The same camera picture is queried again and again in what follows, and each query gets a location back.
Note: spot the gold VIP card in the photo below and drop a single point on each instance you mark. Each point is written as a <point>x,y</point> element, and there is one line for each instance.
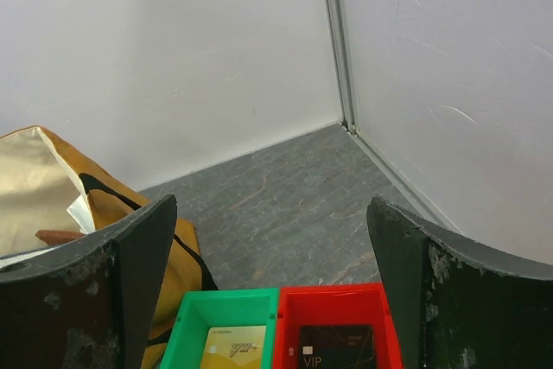
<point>234,347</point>

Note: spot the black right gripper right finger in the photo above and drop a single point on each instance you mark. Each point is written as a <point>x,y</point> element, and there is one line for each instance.
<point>456,303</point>

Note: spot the aluminium corner frame post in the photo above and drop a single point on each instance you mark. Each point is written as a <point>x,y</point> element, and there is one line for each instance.
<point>342,62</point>

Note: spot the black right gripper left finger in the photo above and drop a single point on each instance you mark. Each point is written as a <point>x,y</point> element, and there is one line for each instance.
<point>91,302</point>

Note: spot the tan canvas tote bag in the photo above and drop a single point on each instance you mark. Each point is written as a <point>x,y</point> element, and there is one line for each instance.
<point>47,184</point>

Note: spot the brown item in bag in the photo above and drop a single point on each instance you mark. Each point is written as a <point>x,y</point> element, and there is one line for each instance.
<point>55,237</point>

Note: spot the black VIP card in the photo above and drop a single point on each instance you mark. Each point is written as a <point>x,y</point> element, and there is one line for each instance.
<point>337,346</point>

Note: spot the red plastic bin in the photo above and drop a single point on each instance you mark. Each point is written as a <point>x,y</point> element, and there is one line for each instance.
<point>334,305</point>

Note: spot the green plastic bin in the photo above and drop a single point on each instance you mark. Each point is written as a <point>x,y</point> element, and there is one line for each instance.
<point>202,310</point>

